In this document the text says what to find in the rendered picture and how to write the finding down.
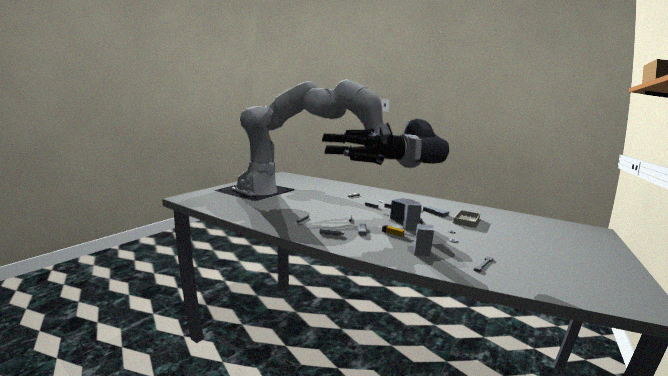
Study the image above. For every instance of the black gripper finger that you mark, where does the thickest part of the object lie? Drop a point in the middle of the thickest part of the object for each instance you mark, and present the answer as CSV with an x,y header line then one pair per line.
x,y
361,137
354,151

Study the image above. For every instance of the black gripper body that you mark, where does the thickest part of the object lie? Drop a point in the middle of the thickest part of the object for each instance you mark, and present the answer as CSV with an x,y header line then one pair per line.
x,y
395,151

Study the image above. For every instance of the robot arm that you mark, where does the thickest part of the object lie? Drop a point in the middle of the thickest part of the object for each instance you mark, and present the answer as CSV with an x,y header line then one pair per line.
x,y
259,178

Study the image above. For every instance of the yellow cylinder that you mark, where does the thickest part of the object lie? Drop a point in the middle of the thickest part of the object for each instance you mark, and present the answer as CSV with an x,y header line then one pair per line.
x,y
393,230

